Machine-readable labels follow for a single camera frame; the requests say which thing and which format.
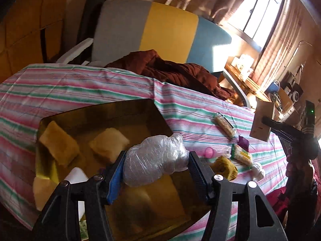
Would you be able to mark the yellow sponge cake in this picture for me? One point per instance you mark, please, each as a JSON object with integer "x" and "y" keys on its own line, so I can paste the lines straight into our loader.
{"x": 107, "y": 143}
{"x": 42, "y": 193}
{"x": 59, "y": 145}

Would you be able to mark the wooden wardrobe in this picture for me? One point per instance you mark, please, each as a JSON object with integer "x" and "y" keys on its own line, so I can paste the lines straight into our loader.
{"x": 25, "y": 30}

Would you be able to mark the green yellow rice cracker packet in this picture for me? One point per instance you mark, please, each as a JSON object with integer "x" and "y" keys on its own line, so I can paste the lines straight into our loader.
{"x": 242, "y": 155}

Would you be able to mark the yellow knitted cloth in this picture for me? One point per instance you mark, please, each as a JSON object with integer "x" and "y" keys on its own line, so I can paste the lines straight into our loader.
{"x": 225, "y": 170}

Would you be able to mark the pink lidded jelly cup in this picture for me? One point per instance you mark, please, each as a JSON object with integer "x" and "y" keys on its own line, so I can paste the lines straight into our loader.
{"x": 209, "y": 152}

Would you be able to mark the blue cup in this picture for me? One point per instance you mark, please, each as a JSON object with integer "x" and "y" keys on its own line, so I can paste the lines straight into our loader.
{"x": 272, "y": 87}

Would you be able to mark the black rolled mat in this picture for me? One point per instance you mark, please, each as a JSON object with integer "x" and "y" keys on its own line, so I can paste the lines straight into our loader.
{"x": 87, "y": 17}

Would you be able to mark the dark red quilted jacket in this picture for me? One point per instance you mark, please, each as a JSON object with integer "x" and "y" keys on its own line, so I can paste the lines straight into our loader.
{"x": 180, "y": 72}

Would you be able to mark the grey yellow blue chair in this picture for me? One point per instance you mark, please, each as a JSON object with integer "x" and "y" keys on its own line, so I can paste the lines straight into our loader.
{"x": 170, "y": 27}

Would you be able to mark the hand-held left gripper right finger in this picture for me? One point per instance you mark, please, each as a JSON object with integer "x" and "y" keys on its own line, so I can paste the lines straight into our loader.
{"x": 199, "y": 175}

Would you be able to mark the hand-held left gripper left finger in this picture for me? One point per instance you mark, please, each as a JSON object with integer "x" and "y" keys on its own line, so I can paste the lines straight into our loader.
{"x": 115, "y": 180}

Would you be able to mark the white foam block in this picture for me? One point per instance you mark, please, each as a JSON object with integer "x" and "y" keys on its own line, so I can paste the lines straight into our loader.
{"x": 75, "y": 177}

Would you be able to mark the window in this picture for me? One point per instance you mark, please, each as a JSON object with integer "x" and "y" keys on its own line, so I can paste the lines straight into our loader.
{"x": 258, "y": 12}

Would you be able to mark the brown cardboard box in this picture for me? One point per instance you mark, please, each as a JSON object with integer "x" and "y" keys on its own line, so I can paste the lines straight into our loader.
{"x": 286, "y": 101}

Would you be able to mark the black silver stereo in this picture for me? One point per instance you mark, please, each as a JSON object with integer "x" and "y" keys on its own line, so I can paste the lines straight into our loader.
{"x": 296, "y": 94}

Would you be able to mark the small purple packet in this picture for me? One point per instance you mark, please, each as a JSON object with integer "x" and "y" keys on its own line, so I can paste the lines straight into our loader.
{"x": 243, "y": 142}

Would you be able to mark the clear wrapped cracker bar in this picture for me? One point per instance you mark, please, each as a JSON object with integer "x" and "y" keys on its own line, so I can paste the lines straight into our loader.
{"x": 224, "y": 125}

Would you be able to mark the wooden side desk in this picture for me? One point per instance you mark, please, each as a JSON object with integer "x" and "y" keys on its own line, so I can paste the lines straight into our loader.
{"x": 250, "y": 85}

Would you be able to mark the plastic white ball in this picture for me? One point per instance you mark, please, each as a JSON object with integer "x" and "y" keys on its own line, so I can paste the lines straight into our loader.
{"x": 258, "y": 172}
{"x": 155, "y": 160}

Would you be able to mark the pink green striped tablecloth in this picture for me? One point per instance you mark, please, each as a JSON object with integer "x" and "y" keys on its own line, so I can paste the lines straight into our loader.
{"x": 200, "y": 100}

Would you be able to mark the white mug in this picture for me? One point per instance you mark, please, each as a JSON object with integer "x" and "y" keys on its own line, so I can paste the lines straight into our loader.
{"x": 247, "y": 64}

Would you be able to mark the gold metal tin box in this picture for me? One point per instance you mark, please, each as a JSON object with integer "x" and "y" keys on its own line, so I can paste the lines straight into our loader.
{"x": 163, "y": 198}

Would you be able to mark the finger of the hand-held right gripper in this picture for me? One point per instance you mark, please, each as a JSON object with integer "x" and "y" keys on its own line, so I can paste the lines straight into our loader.
{"x": 284, "y": 137}
{"x": 273, "y": 123}

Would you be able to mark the beige carton box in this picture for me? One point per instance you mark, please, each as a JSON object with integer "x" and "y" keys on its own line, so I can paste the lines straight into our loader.
{"x": 262, "y": 123}

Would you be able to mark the green tea box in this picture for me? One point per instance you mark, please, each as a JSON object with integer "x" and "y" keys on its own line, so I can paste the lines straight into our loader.
{"x": 84, "y": 229}

